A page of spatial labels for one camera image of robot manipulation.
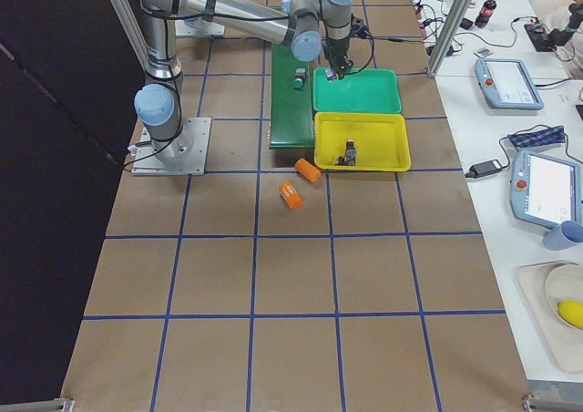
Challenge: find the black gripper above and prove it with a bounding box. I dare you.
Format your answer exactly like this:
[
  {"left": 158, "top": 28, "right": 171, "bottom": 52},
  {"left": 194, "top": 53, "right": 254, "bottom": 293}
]
[{"left": 322, "top": 15, "right": 369, "bottom": 83}]

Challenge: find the plain orange cylinder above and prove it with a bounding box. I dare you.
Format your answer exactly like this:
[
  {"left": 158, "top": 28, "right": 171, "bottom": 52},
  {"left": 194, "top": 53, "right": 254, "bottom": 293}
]
[{"left": 294, "top": 158, "right": 322, "bottom": 183}]

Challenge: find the orange cylinder labelled 4680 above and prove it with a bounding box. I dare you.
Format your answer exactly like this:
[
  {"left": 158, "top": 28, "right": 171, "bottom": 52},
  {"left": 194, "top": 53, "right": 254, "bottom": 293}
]
[{"left": 278, "top": 180, "right": 303, "bottom": 210}]

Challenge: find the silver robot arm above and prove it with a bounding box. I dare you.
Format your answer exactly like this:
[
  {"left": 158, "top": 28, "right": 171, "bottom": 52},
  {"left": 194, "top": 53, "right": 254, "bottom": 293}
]
[{"left": 134, "top": 0, "right": 353, "bottom": 168}]

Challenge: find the green plastic tray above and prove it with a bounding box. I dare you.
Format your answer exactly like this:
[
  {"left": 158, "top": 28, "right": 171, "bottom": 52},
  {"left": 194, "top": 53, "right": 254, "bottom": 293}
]
[{"left": 312, "top": 67, "right": 402, "bottom": 114}]

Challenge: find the green conveyor belt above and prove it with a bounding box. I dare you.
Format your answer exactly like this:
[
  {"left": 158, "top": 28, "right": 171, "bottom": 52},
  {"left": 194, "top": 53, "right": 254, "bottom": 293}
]
[{"left": 270, "top": 45, "right": 314, "bottom": 149}]

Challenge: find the yellow plastic tray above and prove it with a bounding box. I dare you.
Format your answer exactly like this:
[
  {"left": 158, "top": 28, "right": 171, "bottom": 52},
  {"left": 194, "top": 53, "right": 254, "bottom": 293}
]
[{"left": 313, "top": 112, "right": 412, "bottom": 172}]

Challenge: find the cola bottle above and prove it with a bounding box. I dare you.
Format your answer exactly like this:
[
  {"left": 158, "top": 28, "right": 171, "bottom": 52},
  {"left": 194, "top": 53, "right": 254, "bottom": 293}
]
[{"left": 474, "top": 0, "right": 497, "bottom": 28}]

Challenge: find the upper teach pendant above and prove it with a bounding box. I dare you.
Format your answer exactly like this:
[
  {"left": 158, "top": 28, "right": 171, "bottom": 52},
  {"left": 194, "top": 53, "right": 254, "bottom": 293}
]
[{"left": 474, "top": 57, "right": 544, "bottom": 111}]

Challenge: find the teach pendant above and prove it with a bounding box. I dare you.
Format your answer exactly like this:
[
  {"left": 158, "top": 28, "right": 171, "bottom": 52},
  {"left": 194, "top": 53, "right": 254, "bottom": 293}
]
[
  {"left": 474, "top": 57, "right": 544, "bottom": 111},
  {"left": 509, "top": 149, "right": 582, "bottom": 229}
]

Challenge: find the black power brick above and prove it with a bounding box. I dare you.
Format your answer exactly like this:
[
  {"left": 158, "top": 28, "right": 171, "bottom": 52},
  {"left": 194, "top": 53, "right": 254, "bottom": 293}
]
[{"left": 465, "top": 160, "right": 504, "bottom": 179}]

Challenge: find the blue plaid cloth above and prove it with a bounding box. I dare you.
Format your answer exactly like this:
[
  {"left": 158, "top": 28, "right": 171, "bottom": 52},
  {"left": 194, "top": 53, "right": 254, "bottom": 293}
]
[{"left": 507, "top": 126, "right": 567, "bottom": 148}]

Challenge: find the lower teach pendant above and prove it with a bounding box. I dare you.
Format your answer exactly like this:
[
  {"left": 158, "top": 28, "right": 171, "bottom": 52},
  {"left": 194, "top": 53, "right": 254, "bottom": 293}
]
[{"left": 509, "top": 149, "right": 582, "bottom": 229}]

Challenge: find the black side curtain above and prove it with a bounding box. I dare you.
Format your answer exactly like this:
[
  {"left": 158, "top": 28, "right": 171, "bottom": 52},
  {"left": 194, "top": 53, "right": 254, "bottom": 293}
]
[{"left": 1, "top": 0, "right": 144, "bottom": 404}]

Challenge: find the blue plastic cup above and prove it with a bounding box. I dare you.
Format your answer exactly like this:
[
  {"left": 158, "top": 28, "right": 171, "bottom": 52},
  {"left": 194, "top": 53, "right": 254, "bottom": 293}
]
[{"left": 542, "top": 221, "right": 583, "bottom": 251}]

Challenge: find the cream bowl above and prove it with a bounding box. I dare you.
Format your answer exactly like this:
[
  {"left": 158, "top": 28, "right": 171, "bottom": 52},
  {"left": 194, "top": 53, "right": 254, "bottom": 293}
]
[{"left": 544, "top": 263, "right": 582, "bottom": 330}]

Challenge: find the yellow banana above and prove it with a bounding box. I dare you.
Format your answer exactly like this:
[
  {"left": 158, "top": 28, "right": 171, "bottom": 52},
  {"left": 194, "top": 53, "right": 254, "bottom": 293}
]
[{"left": 557, "top": 300, "right": 583, "bottom": 328}]

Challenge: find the beige serving tray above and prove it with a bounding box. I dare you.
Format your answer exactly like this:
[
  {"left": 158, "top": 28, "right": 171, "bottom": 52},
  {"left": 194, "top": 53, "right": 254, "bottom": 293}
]
[{"left": 516, "top": 261, "right": 582, "bottom": 376}]

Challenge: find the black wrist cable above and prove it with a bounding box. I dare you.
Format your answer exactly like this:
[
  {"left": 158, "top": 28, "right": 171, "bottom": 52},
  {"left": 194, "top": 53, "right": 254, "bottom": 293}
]
[{"left": 350, "top": 28, "right": 375, "bottom": 74}]

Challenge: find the red black power cable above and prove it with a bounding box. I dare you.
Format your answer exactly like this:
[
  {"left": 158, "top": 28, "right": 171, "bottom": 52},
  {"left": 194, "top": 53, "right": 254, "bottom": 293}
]
[{"left": 368, "top": 36, "right": 432, "bottom": 46}]

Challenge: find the aluminium frame post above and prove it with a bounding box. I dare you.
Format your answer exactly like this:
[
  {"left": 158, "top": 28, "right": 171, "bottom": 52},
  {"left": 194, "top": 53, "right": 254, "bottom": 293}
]
[{"left": 426, "top": 0, "right": 471, "bottom": 77}]

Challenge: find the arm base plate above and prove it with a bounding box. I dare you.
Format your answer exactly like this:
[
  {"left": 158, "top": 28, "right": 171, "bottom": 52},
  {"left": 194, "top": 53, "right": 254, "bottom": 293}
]
[{"left": 129, "top": 117, "right": 211, "bottom": 176}]

